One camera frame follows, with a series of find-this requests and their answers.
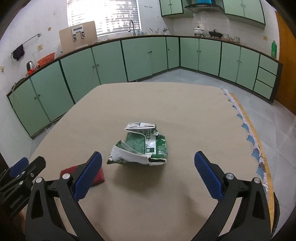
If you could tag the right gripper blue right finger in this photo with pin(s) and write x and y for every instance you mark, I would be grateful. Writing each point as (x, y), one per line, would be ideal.
(211, 175)

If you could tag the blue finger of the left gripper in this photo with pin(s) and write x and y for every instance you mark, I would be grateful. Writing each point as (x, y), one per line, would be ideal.
(18, 167)
(32, 167)

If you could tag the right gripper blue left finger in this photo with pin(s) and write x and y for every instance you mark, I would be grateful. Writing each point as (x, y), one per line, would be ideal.
(86, 175)

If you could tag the green white crushed carton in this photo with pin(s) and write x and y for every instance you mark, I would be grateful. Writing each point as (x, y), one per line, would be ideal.
(144, 145)

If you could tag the green lower kitchen cabinets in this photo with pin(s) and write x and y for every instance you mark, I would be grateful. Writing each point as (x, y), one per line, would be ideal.
(49, 92)

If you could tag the green kitchen cabinets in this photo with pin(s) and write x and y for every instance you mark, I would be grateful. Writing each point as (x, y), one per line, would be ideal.
(248, 12)
(49, 92)

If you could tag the black trash bin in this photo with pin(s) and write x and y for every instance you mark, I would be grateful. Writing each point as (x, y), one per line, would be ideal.
(276, 214)

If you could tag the kitchen faucet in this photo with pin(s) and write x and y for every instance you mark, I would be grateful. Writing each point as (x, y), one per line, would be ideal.
(131, 28)

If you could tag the green upper kitchen cabinets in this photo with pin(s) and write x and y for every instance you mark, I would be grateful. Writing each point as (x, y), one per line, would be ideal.
(248, 12)

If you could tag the beige tablecloth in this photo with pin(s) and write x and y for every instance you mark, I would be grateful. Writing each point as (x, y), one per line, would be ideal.
(140, 202)

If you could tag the steel electric kettle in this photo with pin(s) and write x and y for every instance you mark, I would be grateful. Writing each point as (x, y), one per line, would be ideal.
(30, 67)

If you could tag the wooden door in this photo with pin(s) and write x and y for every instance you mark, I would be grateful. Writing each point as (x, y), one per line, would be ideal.
(286, 90)

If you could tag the orange basket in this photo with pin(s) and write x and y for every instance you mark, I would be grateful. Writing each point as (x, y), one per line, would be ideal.
(46, 60)

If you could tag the cardboard box on counter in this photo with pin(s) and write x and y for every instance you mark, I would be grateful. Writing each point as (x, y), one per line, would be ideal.
(78, 36)

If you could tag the black wok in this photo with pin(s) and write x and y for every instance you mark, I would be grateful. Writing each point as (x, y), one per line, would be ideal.
(215, 34)

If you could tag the white cooking pot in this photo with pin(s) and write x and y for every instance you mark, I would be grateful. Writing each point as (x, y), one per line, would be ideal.
(199, 32)

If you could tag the green bottle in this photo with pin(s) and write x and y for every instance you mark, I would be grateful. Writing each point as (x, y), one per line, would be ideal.
(274, 49)

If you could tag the window with white blinds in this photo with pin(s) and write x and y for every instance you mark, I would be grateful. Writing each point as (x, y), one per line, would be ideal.
(109, 16)

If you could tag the range hood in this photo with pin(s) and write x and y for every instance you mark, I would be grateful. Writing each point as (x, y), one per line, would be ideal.
(201, 8)

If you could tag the blue box above hood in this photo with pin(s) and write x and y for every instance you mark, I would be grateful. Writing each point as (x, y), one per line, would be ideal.
(204, 1)

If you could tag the dark towel on rail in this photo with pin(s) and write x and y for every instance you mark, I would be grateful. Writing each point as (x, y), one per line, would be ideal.
(18, 52)

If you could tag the wall towel rail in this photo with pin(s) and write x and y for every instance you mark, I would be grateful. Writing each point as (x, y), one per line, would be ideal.
(35, 36)

